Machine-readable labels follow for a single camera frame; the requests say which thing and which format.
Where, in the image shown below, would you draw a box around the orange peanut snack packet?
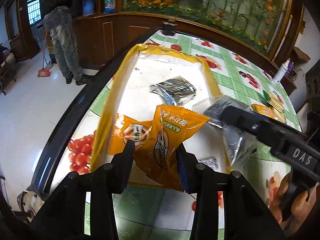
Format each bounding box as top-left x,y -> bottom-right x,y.
133,104 -> 209,192

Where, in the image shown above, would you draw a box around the clear silver snack bag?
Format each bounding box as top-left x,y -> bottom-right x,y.
192,95 -> 258,169

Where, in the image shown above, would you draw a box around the yellow biscuit pack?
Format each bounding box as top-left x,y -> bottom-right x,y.
251,104 -> 278,120

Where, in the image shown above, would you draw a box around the right hand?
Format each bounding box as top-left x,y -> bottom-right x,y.
270,173 -> 319,237

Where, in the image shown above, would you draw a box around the green cracker pack near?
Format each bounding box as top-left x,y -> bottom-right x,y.
270,106 -> 286,124

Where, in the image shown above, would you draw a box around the green cracker pack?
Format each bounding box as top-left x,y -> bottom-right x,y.
270,106 -> 286,124
263,90 -> 284,113

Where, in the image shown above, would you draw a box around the green cracker pack far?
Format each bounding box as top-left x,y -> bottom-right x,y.
263,90 -> 284,113

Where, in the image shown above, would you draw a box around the small orange snack packet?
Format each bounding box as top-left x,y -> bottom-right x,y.
108,114 -> 152,155

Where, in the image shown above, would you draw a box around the fruit pattern tablecloth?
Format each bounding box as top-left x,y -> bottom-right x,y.
48,29 -> 303,240

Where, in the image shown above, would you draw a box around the white spray bottle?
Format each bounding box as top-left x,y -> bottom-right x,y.
273,59 -> 290,84

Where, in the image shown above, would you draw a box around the purple bottles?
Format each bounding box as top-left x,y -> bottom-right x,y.
285,61 -> 294,77

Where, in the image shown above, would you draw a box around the silver foil packet in box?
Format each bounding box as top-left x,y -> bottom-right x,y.
150,76 -> 196,106

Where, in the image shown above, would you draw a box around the yellow cardboard box tray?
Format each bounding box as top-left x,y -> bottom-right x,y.
90,44 -> 221,171

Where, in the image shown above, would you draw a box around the red broom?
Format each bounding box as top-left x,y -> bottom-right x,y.
37,31 -> 50,77

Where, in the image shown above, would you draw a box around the framed flower painting screen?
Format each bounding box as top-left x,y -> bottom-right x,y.
123,0 -> 304,59

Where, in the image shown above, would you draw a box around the small dark jar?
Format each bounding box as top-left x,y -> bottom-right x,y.
162,16 -> 177,36

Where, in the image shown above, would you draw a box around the person in jeans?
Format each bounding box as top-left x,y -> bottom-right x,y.
39,0 -> 88,86

